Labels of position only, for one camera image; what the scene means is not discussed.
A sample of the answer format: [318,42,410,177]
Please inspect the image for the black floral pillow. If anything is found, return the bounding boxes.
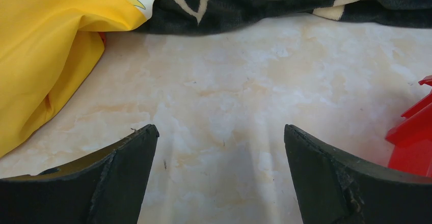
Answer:
[137,0,431,36]

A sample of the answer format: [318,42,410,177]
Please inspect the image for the red plastic bin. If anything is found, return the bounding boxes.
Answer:
[385,93,431,177]

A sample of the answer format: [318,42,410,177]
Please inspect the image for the yellow and white cloth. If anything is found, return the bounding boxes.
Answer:
[1,0,156,155]

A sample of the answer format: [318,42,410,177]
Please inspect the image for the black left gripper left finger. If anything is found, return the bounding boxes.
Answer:
[1,124,159,223]

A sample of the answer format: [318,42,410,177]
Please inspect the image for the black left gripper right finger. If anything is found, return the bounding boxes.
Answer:
[284,125,431,224]

